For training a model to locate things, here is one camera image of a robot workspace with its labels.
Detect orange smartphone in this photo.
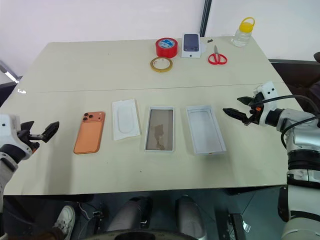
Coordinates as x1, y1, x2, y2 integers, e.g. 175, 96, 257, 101
73, 111, 107, 155

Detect red tape roll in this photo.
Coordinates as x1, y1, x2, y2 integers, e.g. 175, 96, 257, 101
155, 37, 179, 59

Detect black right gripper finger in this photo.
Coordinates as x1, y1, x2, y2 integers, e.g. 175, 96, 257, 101
222, 107, 249, 125
236, 95, 256, 106

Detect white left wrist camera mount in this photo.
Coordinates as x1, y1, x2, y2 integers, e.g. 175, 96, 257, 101
0, 114, 33, 155

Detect clear jar with yellow lid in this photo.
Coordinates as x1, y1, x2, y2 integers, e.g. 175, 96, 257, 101
230, 16, 256, 48

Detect white sneaker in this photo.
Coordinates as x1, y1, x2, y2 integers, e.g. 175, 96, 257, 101
53, 205, 77, 240

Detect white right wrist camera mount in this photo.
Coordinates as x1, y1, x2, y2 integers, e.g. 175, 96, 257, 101
252, 80, 279, 126

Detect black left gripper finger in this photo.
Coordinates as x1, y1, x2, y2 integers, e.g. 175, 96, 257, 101
40, 121, 60, 144
20, 120, 35, 131

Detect yellow tape roll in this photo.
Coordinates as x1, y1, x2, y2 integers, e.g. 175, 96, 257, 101
149, 56, 174, 74

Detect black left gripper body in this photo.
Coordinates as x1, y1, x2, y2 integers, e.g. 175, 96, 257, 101
17, 128, 44, 154

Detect dark rounded robot leg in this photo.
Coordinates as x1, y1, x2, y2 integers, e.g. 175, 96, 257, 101
106, 196, 154, 234
174, 194, 208, 240

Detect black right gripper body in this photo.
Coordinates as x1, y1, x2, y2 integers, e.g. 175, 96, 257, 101
245, 92, 264, 126

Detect white box with purple phone print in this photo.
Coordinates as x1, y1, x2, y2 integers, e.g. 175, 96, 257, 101
180, 32, 203, 59

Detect black vertical pole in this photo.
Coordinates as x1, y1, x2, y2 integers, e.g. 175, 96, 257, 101
199, 0, 213, 37

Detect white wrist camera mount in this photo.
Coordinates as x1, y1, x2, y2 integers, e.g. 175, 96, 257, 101
252, 80, 279, 126
0, 114, 33, 155

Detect red handled scissors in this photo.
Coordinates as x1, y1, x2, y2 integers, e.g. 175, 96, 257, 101
207, 44, 229, 66

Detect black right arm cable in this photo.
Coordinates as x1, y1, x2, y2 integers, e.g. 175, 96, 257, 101
258, 94, 320, 150

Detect grey metal frame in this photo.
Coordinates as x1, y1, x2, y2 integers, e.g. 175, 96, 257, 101
0, 59, 23, 85

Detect white phone tray insert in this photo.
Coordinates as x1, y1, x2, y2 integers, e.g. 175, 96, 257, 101
111, 98, 142, 142

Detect white phone box base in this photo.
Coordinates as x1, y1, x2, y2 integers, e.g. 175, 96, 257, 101
185, 104, 228, 157

